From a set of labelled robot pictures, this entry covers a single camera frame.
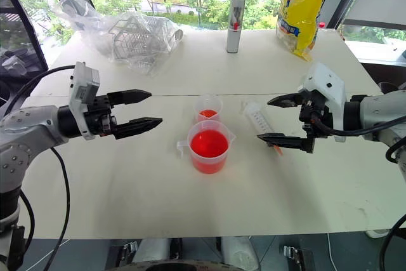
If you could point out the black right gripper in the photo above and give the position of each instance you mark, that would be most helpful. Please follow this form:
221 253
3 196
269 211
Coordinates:
312 106

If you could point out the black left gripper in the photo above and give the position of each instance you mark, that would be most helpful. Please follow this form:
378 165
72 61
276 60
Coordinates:
103 112

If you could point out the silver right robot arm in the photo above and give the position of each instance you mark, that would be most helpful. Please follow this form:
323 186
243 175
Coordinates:
377 109

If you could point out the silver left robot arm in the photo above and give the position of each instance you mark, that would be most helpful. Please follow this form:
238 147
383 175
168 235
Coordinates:
22 131

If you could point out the clear plastic syringe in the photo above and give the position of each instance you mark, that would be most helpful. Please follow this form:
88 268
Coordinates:
258 118

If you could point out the small cup with red liquid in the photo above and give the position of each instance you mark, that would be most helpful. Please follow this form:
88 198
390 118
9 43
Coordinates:
208 109

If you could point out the large beaker with red liquid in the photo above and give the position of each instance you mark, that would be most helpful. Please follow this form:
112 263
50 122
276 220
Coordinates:
209 150

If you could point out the crumpled clear plastic bag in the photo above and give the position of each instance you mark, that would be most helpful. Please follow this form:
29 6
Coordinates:
95 30

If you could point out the red bottle cap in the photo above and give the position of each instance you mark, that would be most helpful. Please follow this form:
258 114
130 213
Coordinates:
322 24

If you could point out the dark red chair back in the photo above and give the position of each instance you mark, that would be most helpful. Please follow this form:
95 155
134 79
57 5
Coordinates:
388 87

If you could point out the white cylindrical container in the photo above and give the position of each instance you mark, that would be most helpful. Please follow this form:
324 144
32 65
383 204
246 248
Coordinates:
234 23

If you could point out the yellow snack bag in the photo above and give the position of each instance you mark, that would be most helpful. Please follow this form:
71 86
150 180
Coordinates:
301 7

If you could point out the white rounded cover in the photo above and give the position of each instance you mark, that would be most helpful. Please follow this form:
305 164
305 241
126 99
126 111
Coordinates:
239 253
152 250

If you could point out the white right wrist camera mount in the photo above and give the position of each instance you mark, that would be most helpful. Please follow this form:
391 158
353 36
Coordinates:
330 91

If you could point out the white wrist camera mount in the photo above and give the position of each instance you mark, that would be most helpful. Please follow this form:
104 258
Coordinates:
83 85
330 91

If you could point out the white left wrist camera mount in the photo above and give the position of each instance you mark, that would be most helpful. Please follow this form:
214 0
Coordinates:
83 85

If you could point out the metal latch bracket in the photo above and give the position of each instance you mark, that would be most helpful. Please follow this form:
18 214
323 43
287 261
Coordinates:
127 249
298 256

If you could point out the black metal frame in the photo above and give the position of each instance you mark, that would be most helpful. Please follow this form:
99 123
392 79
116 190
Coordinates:
22 23

